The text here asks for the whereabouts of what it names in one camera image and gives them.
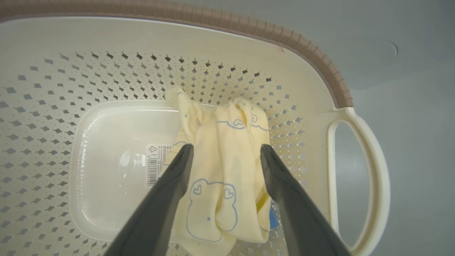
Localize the small blue plastic item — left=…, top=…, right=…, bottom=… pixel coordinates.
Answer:
left=269, top=200, right=280, bottom=230

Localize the cream printed bear garment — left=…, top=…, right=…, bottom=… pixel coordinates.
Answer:
left=164, top=85, right=274, bottom=256

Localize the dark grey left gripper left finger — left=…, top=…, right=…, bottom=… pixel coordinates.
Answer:
left=103, top=144, right=194, bottom=256

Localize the round drain filter cover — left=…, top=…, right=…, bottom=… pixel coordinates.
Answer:
left=366, top=39, right=399, bottom=66

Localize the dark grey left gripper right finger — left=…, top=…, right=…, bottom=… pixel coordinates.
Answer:
left=261, top=144, right=352, bottom=256

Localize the white washing machine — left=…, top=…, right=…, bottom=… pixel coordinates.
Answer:
left=178, top=0, right=455, bottom=91

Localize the cream perforated laundry basket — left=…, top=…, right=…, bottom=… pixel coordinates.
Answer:
left=0, top=0, right=391, bottom=256

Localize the white barcode sticker in basket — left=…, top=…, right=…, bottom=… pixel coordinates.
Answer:
left=145, top=143, right=179, bottom=187

